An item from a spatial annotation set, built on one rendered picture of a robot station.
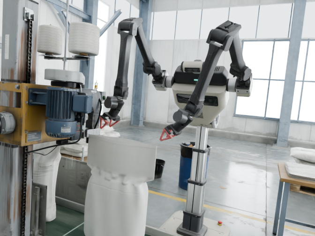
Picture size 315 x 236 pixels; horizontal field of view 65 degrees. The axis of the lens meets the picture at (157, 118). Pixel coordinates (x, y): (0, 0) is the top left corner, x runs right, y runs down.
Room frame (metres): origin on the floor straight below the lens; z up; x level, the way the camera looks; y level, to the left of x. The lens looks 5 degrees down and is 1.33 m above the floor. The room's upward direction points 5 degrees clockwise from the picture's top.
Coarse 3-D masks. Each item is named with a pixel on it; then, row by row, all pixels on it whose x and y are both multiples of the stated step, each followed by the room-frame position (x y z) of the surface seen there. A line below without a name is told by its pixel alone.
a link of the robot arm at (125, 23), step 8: (120, 24) 1.43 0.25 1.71; (128, 24) 1.40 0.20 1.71; (136, 32) 1.50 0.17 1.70; (136, 40) 1.56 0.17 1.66; (144, 40) 1.56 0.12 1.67; (144, 48) 1.58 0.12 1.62; (144, 56) 1.63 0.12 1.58; (144, 64) 1.69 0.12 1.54; (152, 64) 1.67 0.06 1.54; (144, 72) 1.74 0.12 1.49
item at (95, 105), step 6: (84, 90) 1.59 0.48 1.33; (90, 90) 1.64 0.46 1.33; (96, 90) 1.69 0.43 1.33; (96, 96) 1.70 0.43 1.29; (96, 102) 1.70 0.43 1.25; (96, 108) 1.71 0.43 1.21; (90, 114) 1.69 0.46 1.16; (96, 114) 1.72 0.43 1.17; (90, 120) 1.69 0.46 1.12; (96, 120) 1.72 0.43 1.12; (78, 126) 1.55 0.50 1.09; (90, 126) 1.69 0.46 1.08
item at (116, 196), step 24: (96, 144) 1.53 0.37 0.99; (120, 144) 1.41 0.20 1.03; (144, 144) 1.40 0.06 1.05; (96, 168) 1.52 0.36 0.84; (120, 168) 1.41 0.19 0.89; (144, 168) 1.40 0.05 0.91; (96, 192) 1.44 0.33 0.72; (120, 192) 1.37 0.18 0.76; (144, 192) 1.41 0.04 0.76; (96, 216) 1.43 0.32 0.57; (120, 216) 1.36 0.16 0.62; (144, 216) 1.40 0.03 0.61
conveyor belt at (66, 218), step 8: (56, 208) 1.86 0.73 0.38; (64, 208) 1.87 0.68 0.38; (56, 216) 1.74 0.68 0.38; (64, 216) 1.75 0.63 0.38; (72, 216) 1.76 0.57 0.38; (80, 216) 1.77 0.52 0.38; (48, 224) 1.63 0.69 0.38; (56, 224) 1.64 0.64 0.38; (64, 224) 1.64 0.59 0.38; (72, 224) 1.65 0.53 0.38; (80, 224) 1.66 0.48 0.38; (48, 232) 1.53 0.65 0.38; (56, 232) 1.54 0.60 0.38; (64, 232) 1.55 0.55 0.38; (72, 232) 1.56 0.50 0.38; (80, 232) 1.56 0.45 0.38
